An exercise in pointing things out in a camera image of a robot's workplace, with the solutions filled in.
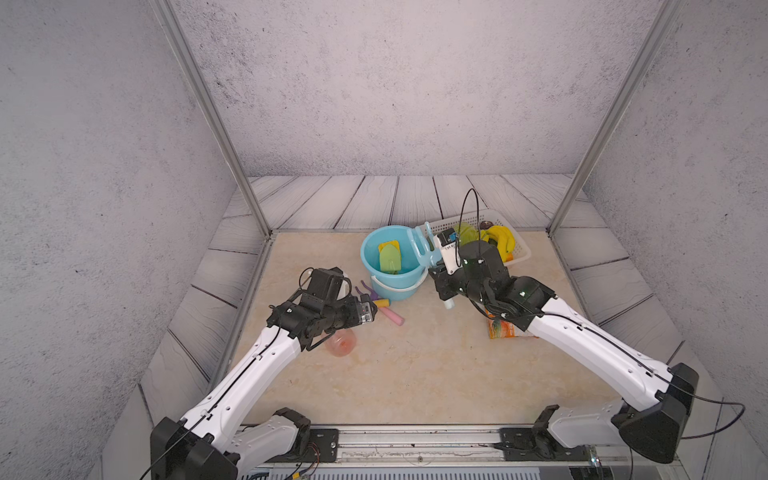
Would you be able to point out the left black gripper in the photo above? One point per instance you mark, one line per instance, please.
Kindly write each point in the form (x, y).
(356, 317)

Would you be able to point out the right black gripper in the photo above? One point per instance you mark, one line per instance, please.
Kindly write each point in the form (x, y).
(441, 280)

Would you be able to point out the green shovel wooden handle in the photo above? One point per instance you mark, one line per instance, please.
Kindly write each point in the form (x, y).
(390, 264)

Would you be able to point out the light blue fork white handle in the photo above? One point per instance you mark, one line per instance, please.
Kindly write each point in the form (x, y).
(422, 239)

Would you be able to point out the yellow shovel blue-tipped handle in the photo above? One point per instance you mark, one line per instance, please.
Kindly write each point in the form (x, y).
(389, 248)

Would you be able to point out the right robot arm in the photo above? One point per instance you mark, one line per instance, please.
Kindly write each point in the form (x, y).
(655, 400)

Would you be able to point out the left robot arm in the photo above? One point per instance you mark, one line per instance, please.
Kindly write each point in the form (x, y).
(208, 442)

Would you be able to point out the pink spray bottle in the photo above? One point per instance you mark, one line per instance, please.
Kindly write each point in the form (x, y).
(342, 343)

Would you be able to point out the yellow banana bunch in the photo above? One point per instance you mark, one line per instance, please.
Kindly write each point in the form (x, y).
(503, 239)

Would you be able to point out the green cabbage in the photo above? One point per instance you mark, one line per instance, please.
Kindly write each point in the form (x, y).
(466, 233)

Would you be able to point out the white plastic basket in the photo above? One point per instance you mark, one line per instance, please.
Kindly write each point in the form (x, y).
(483, 219)

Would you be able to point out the orange seed packet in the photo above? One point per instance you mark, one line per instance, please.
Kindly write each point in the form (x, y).
(499, 329)

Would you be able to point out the light blue plastic bucket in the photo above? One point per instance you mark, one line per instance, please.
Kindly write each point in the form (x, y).
(396, 287)

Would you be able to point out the purple rake pink handle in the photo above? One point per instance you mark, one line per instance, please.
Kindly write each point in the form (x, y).
(388, 312)

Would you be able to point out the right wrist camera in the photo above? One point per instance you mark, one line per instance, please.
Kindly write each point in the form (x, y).
(448, 243)

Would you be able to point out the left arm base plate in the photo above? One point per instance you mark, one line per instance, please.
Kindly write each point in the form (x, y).
(316, 445)

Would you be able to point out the aluminium front rail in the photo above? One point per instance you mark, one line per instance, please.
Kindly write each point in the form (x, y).
(454, 452)

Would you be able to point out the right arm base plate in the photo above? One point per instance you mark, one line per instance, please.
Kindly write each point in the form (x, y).
(528, 444)

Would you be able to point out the right aluminium frame post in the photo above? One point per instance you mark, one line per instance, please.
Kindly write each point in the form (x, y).
(643, 60)

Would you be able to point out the aluminium frame post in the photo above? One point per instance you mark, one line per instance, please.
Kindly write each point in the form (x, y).
(643, 60)
(192, 73)

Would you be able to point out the left aluminium frame post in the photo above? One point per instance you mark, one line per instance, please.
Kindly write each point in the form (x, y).
(192, 73)

